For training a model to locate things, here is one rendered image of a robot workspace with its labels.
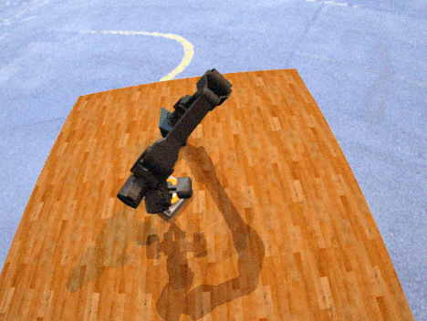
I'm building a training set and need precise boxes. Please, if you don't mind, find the orange round plate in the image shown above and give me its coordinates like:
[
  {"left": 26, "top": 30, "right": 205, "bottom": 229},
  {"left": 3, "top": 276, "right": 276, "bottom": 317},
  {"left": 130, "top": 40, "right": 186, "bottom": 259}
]
[{"left": 167, "top": 179, "right": 180, "bottom": 204}]

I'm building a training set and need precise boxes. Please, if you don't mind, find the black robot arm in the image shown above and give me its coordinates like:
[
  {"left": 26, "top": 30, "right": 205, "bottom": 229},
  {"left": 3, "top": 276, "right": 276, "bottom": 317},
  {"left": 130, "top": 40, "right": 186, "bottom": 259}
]
[{"left": 117, "top": 68, "right": 232, "bottom": 214}]

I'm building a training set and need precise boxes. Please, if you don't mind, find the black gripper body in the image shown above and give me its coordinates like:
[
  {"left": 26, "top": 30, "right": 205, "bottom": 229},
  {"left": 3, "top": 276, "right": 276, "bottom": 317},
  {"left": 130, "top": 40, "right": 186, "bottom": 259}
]
[{"left": 159, "top": 177, "right": 192, "bottom": 199}]

